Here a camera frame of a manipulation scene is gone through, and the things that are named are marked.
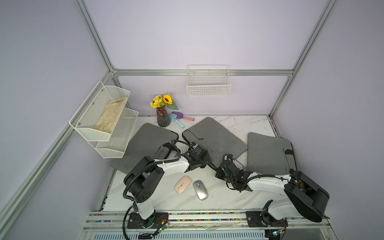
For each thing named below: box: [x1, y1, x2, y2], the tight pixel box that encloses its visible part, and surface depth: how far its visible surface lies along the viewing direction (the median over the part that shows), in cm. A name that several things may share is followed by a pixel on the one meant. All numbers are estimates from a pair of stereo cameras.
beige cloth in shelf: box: [93, 96, 128, 134], surface depth 81 cm
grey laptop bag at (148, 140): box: [111, 122, 179, 175], surface depth 106 cm
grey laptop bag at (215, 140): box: [182, 117, 248, 168], surface depth 105 cm
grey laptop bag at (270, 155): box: [247, 132, 298, 175], surface depth 96 cm
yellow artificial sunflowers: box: [150, 92, 179, 110], surface depth 99 cm
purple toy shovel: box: [171, 111, 195, 122], surface depth 121 cm
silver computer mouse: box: [193, 180, 209, 201], surface depth 84 cm
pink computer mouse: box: [174, 175, 192, 194], surface depth 85 cm
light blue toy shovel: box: [168, 113, 186, 129], surface depth 120 cm
